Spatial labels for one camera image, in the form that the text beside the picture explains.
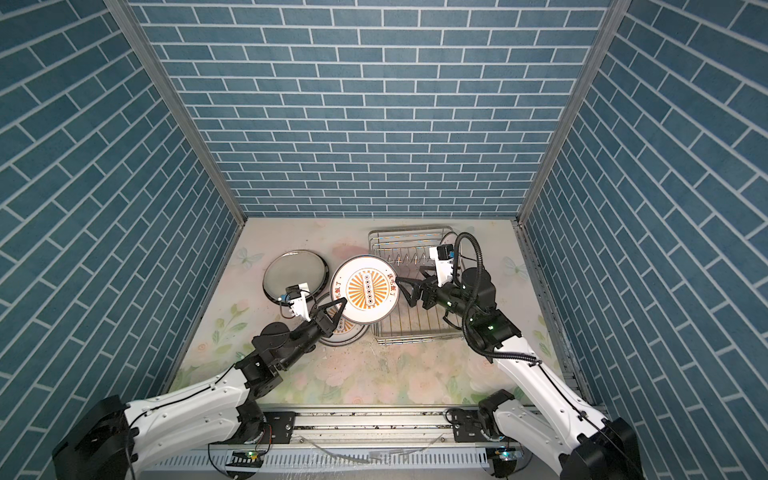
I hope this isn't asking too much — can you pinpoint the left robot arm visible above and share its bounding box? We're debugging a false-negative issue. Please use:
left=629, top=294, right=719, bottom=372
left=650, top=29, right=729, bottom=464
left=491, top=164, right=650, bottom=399
left=52, top=297, right=347, bottom=479

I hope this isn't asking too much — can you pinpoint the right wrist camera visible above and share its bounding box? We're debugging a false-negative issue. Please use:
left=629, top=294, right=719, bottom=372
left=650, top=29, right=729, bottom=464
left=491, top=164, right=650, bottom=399
left=429, top=244, right=455, bottom=287

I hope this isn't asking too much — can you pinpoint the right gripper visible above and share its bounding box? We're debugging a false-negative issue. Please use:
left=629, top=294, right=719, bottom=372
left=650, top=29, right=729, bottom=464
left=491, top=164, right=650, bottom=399
left=398, top=265, right=478, bottom=325

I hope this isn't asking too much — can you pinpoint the metal wire dish rack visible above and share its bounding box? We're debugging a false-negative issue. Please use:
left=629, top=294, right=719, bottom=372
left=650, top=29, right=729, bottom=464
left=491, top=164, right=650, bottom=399
left=368, top=225, right=460, bottom=345

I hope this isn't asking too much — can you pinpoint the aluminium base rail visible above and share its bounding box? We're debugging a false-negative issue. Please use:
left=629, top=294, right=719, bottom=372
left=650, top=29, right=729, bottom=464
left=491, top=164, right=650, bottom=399
left=129, top=407, right=536, bottom=479

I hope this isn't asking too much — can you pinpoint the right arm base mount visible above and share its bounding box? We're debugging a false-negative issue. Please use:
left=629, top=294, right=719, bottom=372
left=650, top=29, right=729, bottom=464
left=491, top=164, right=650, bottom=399
left=443, top=389, right=515, bottom=443

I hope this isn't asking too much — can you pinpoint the orange sunburst plate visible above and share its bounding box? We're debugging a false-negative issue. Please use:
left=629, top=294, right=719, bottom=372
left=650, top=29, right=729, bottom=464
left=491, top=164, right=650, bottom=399
left=317, top=293, right=369, bottom=347
left=330, top=255, right=400, bottom=325

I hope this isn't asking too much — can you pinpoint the black corrugated cable right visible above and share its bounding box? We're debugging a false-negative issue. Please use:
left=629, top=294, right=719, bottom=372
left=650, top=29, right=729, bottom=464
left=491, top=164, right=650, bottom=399
left=452, top=231, right=541, bottom=364

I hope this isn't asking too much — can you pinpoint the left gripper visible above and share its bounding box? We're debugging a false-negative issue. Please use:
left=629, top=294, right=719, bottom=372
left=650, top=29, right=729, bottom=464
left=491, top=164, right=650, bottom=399
left=278, top=299, right=347, bottom=374

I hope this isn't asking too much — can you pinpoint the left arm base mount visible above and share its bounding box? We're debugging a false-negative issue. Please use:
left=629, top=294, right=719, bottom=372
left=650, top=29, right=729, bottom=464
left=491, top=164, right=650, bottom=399
left=218, top=411, right=297, bottom=445

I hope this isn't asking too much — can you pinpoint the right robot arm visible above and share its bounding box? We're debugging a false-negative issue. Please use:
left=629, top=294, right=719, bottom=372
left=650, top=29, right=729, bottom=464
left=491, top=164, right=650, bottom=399
left=396, top=267, right=644, bottom=479

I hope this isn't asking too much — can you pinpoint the plain white deep plate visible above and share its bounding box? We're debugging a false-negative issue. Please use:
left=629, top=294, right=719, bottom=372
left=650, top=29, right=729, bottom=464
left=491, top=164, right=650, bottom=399
left=262, top=250, right=330, bottom=306

